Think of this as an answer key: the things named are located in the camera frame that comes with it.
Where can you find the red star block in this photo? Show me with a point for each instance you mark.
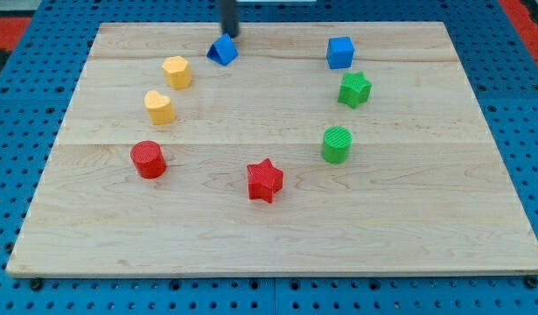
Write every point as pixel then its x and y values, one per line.
pixel 264 180

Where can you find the green star block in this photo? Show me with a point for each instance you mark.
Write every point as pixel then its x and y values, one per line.
pixel 354 89

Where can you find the blue cube block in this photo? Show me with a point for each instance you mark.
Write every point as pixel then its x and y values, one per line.
pixel 340 51

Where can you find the green cylinder block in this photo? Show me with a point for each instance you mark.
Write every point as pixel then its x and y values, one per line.
pixel 336 144

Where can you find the wooden board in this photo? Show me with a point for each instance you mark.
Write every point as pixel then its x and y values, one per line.
pixel 423 192

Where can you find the blue triangular prism block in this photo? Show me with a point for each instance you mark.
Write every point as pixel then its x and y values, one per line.
pixel 222 50

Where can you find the yellow heart block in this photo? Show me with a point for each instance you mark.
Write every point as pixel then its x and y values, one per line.
pixel 159 107

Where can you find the red cylinder block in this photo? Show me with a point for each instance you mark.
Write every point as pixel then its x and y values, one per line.
pixel 148 159

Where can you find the yellow hexagon block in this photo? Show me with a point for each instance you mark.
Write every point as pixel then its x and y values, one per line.
pixel 177 72

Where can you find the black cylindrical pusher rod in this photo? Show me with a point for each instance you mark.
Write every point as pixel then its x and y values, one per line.
pixel 229 17

